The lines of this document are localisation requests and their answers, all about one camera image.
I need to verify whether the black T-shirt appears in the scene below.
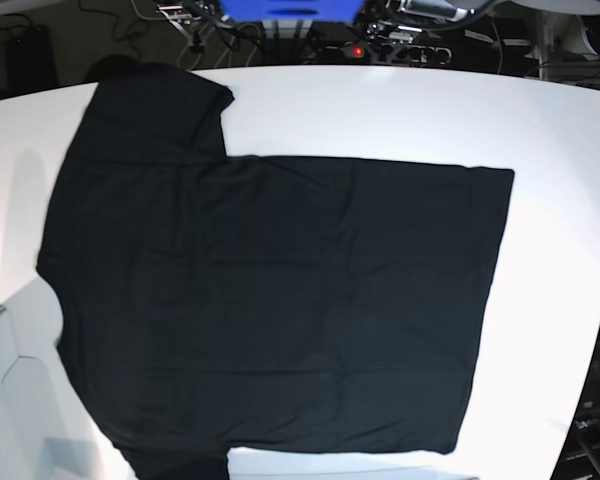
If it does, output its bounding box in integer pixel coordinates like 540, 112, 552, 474
37, 64, 514, 479

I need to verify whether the black power strip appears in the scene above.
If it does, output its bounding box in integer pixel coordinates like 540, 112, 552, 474
326, 43, 453, 68

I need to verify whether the blue box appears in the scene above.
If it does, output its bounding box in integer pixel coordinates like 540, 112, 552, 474
221, 0, 364, 22

